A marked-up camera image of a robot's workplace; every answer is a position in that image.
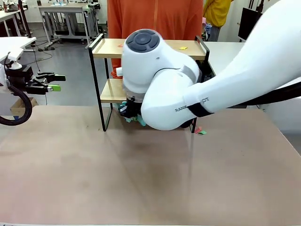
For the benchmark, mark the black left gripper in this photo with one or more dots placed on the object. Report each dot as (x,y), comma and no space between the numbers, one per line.
(18,78)

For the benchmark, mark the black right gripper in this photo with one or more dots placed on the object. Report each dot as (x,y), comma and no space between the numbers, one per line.
(131,108)

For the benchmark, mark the teal chenille duster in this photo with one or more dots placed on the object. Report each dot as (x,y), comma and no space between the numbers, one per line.
(142,122)

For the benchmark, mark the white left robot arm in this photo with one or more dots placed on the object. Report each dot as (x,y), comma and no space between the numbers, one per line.
(2,75)

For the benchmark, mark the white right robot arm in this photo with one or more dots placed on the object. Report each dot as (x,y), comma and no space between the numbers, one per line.
(235,82)

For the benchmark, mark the cardboard box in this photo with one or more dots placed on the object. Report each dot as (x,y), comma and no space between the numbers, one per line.
(20,106)

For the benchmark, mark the white desk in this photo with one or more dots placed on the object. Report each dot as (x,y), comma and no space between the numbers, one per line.
(14,41)

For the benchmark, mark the red paper strip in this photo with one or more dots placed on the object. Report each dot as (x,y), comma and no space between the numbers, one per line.
(198,130)

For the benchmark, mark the green paper scrap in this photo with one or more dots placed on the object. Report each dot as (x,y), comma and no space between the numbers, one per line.
(202,133)

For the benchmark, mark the grey metal workbench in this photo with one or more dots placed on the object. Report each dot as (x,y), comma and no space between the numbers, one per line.
(61,8)

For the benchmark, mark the yellow paper scrap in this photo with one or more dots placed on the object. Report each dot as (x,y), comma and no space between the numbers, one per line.
(183,48)

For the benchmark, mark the workbench with dark red leg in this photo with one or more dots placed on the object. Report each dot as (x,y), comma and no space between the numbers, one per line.
(7,15)

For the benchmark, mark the person in orange hoodie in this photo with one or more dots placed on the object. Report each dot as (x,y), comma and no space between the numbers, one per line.
(152,18)

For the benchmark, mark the white table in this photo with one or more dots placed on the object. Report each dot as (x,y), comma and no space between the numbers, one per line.
(225,54)

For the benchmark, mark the person in yellow top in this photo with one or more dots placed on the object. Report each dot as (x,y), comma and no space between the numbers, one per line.
(217,11)

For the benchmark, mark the black monitor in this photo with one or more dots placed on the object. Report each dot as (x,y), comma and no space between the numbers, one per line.
(248,23)

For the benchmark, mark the wooden shelf black metal frame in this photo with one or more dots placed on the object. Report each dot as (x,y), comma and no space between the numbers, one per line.
(113,91)

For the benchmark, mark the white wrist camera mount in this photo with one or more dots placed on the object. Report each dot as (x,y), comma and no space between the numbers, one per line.
(11,55)

